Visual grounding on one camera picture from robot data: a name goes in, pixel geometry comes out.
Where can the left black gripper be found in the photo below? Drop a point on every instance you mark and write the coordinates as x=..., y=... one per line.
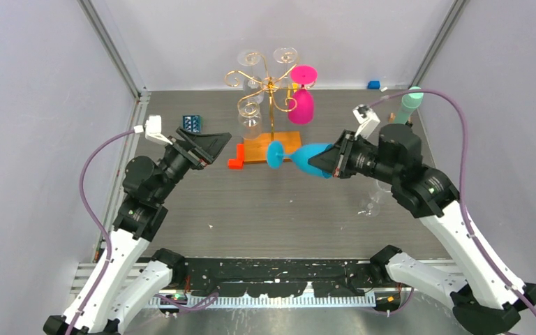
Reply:
x=205, y=146

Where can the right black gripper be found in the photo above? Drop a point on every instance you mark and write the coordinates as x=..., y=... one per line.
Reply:
x=337, y=162

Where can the clear textured wine glass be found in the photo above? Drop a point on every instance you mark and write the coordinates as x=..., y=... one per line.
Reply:
x=250, y=120

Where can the blue wine glass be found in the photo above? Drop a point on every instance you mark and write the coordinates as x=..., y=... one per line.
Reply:
x=275, y=155

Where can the clear stemmed wine glass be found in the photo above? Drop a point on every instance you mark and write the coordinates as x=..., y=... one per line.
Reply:
x=378, y=193

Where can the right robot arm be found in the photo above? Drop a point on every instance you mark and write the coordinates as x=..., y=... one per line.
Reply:
x=486, y=297

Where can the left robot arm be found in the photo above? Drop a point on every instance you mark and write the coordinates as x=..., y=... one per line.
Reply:
x=105, y=304

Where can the pink wine glass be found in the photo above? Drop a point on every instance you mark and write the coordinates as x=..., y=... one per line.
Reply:
x=301, y=104

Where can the clear back left glass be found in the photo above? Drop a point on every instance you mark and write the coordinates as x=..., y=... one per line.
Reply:
x=251, y=63

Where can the clear back right glass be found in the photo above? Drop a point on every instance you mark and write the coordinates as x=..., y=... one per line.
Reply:
x=288, y=58

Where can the blue patterned small box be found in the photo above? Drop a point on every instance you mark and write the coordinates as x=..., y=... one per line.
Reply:
x=192, y=123

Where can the orange L-shaped block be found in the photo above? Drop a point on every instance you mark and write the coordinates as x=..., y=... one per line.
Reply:
x=237, y=163

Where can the small blue block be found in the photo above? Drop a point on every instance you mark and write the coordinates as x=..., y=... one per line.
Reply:
x=374, y=85

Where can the mint green microphone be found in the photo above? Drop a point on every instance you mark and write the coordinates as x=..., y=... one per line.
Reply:
x=409, y=103

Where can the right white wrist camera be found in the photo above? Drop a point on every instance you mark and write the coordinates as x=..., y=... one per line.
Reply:
x=367, y=120

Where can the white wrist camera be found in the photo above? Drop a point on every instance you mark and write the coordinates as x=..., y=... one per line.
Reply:
x=152, y=129
x=367, y=120

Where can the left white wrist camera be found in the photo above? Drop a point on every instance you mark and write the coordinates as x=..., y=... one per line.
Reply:
x=152, y=129

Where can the gold wire glass rack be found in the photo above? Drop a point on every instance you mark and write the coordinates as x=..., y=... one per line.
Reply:
x=276, y=97

